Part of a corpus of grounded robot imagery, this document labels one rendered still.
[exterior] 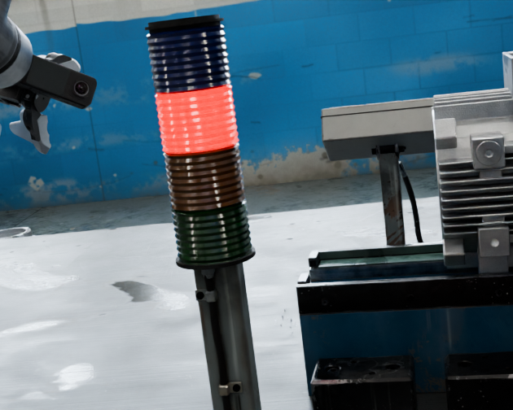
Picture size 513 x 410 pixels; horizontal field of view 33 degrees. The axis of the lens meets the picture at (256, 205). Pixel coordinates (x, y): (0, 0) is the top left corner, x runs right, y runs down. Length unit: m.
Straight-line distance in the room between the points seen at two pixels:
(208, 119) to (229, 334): 0.18
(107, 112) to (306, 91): 1.54
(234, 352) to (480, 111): 0.38
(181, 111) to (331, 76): 5.80
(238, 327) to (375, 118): 0.54
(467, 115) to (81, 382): 0.57
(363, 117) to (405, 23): 5.27
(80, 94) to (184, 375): 0.43
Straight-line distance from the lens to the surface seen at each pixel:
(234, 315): 0.68
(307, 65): 6.42
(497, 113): 0.91
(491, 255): 0.88
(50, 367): 1.18
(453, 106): 0.91
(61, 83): 1.25
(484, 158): 0.85
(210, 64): 0.63
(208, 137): 0.64
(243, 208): 0.66
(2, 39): 1.13
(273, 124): 6.47
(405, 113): 1.16
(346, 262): 1.03
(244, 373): 0.70
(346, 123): 1.16
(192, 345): 1.16
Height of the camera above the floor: 1.21
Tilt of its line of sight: 12 degrees down
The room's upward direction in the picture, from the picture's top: 7 degrees counter-clockwise
